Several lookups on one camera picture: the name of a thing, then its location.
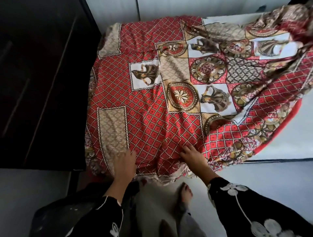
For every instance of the white mattress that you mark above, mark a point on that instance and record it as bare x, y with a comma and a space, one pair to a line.
288, 136

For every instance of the person's left forearm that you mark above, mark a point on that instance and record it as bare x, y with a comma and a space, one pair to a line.
118, 190

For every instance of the dark wooden bed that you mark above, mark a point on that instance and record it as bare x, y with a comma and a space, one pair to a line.
36, 85

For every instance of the person's right forearm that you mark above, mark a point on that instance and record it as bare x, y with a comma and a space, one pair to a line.
207, 174

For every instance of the light grey jeans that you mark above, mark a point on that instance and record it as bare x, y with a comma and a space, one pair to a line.
190, 224

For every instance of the person's left foot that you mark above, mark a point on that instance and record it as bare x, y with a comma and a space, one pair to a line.
166, 229

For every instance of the white wardrobe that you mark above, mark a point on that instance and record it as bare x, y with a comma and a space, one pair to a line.
171, 8

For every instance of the person's left hand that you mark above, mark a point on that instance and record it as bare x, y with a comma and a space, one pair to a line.
124, 167

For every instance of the red patterned bedsheet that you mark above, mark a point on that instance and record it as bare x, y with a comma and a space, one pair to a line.
151, 122

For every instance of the black floral blouse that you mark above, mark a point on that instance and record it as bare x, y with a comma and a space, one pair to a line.
244, 214

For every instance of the person's right hand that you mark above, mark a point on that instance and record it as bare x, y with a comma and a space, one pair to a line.
194, 157

